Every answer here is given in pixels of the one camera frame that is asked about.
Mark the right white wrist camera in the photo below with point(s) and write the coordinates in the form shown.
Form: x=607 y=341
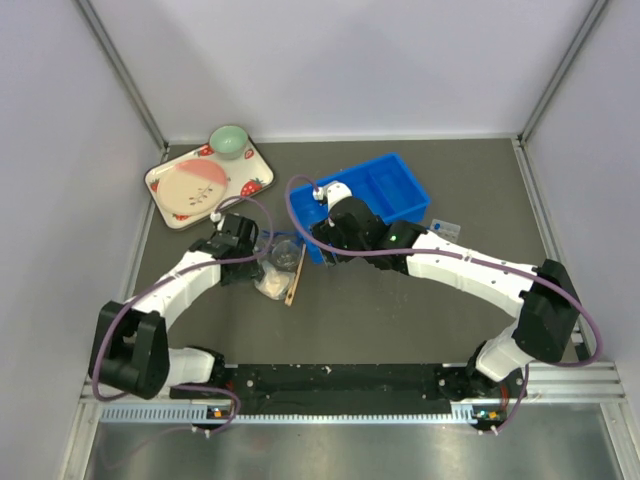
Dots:
x=331 y=194

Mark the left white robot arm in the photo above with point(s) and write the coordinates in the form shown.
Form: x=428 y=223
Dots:
x=130 y=350

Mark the clear glass flask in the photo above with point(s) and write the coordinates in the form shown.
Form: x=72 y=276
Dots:
x=286 y=255

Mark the wooden test tube clamp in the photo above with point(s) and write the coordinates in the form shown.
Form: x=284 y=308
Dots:
x=293 y=288

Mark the clear acrylic tube rack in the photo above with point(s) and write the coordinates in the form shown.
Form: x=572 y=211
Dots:
x=449 y=231

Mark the pink cream plate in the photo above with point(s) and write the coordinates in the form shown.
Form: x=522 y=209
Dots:
x=192 y=187

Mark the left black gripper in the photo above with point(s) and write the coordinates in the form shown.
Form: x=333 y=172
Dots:
x=248 y=248

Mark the blue rimmed safety goggles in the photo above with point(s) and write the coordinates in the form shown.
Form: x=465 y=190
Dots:
x=278 y=237

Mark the beige crumpled glove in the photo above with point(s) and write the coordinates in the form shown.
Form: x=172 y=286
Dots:
x=275 y=283

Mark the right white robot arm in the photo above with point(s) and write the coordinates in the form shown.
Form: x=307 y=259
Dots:
x=536 y=297

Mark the green ceramic bowl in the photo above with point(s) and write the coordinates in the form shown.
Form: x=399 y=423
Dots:
x=229 y=142

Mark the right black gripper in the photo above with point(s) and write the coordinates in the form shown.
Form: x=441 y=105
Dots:
x=326 y=231

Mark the grey slotted cable duct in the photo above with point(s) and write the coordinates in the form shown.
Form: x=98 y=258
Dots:
x=203 y=414

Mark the strawberry pattern tray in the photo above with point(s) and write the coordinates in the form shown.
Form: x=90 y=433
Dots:
x=247 y=176

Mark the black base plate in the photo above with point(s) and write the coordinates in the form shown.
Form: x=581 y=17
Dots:
x=349 y=388

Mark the blue plastic divided bin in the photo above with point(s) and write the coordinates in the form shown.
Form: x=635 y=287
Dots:
x=386 y=184

